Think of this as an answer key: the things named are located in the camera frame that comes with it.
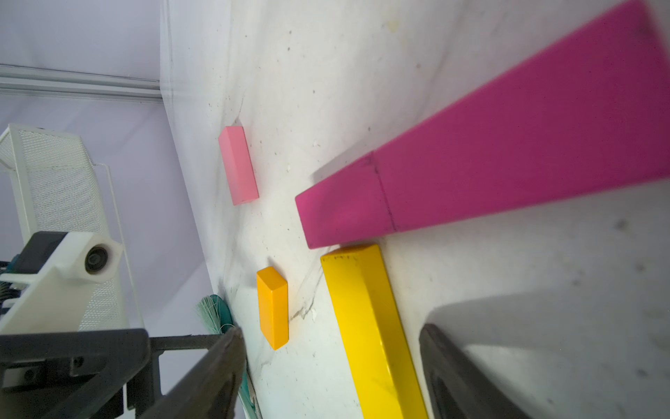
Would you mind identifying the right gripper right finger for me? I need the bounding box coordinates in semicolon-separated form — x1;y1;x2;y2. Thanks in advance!
419;323;528;418

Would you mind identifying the green dustpan brush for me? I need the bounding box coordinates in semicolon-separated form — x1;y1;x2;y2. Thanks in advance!
196;294;262;418

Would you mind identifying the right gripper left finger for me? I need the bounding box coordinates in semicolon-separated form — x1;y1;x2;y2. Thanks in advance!
141;335;237;418

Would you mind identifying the upper white mesh shelf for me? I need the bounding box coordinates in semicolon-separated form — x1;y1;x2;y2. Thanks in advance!
1;123;143;331

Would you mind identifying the magenta block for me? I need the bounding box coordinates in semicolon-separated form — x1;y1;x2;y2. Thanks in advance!
295;153;396;249
373;1;669;234

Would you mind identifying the orange block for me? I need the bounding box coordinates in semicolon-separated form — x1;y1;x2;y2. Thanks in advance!
256;266;289;350

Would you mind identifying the yellow block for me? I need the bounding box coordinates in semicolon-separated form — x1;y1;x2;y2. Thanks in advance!
320;244;429;418

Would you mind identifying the pink block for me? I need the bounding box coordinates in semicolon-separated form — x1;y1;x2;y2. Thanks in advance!
218;126;259;205

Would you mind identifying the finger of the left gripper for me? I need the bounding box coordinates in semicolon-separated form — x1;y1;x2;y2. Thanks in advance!
1;329;150;418
127;337;209;417

